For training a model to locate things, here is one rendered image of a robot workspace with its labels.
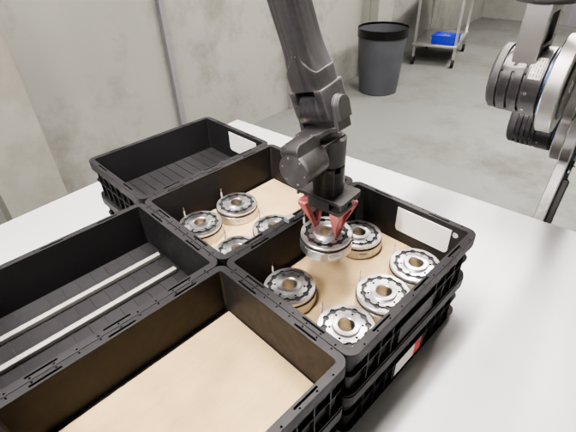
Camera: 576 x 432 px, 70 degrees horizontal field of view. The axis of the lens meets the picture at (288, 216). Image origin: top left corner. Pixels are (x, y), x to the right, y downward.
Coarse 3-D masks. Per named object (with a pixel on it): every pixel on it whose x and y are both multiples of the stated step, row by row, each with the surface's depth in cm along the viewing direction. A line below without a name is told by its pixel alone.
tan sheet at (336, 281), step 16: (384, 240) 95; (384, 256) 90; (320, 272) 87; (336, 272) 87; (352, 272) 87; (368, 272) 87; (384, 272) 86; (320, 288) 83; (336, 288) 83; (352, 288) 83; (320, 304) 80; (336, 304) 80; (352, 304) 79
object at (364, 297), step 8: (368, 280) 81; (376, 280) 80; (384, 280) 80; (392, 280) 80; (400, 280) 80; (360, 288) 79; (368, 288) 78; (400, 288) 78; (408, 288) 78; (360, 296) 77; (368, 296) 77; (400, 296) 77; (368, 304) 75; (376, 304) 75; (384, 304) 75; (392, 304) 75; (376, 312) 74; (384, 312) 74
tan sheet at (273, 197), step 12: (276, 180) 118; (252, 192) 114; (264, 192) 113; (276, 192) 113; (288, 192) 113; (264, 204) 109; (276, 204) 108; (288, 204) 108; (228, 228) 101; (240, 228) 100; (252, 228) 100
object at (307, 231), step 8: (304, 224) 83; (304, 232) 81; (312, 232) 81; (344, 232) 81; (304, 240) 79; (312, 240) 80; (320, 240) 79; (328, 240) 79; (336, 240) 79; (344, 240) 79; (312, 248) 78; (320, 248) 77; (328, 248) 77; (336, 248) 77
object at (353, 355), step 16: (384, 192) 93; (416, 208) 87; (288, 224) 84; (448, 224) 83; (464, 240) 78; (240, 256) 77; (448, 256) 76; (240, 272) 73; (432, 272) 72; (256, 288) 70; (416, 288) 69; (288, 304) 67; (400, 304) 66; (304, 320) 64; (384, 320) 64; (320, 336) 62; (368, 336) 61; (384, 336) 64; (352, 352) 59; (368, 352) 62
